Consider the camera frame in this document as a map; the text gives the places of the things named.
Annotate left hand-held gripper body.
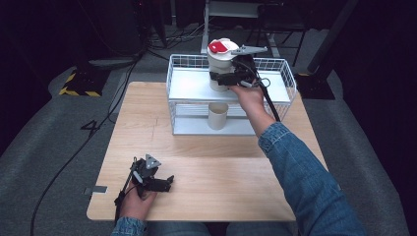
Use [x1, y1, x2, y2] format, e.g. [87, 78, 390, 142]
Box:
[129, 153, 162, 199]

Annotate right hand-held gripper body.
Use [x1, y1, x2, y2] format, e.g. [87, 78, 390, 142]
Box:
[229, 44, 268, 89]

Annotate white cup with red-labelled lid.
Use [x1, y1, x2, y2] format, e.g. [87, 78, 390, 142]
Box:
[207, 37, 241, 92]

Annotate white wire two-tier rack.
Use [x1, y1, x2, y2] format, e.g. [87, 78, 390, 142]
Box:
[165, 53, 298, 137]

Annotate plain white cup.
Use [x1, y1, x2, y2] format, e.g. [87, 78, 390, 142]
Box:
[208, 102, 229, 131]

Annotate person's right hand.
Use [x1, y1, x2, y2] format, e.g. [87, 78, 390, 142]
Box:
[229, 85, 267, 114]

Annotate person's left hand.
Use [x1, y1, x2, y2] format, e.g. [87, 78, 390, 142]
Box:
[119, 189, 158, 221]

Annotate grey tape strip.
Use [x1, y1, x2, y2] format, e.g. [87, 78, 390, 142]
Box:
[84, 185, 108, 196]

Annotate person's legs in jeans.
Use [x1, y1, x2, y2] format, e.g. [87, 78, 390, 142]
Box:
[144, 221, 298, 236]

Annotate white metal stand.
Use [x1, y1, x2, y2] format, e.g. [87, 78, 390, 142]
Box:
[200, 0, 280, 58]

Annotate black stand with slanted pole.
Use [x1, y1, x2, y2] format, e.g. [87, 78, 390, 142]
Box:
[294, 0, 359, 100]

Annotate yellow black striped stand base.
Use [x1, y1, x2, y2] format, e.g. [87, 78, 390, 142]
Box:
[58, 69, 103, 98]

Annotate left hand-held gripper black cable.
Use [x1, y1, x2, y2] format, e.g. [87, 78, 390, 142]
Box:
[113, 156, 138, 224]

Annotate hand-held gripper black cable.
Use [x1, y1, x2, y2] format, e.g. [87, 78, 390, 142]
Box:
[258, 77, 282, 123]
[113, 156, 138, 224]

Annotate right hand-held gripper black cable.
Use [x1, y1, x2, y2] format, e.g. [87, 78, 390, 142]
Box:
[258, 77, 282, 123]

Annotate black metal chair frame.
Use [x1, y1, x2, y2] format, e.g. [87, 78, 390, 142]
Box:
[255, 2, 310, 67]

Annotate bundle of floor cables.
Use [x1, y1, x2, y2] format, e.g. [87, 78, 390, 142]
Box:
[147, 23, 206, 52]

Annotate long black floor cable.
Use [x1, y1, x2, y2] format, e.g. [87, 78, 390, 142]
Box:
[30, 57, 141, 236]

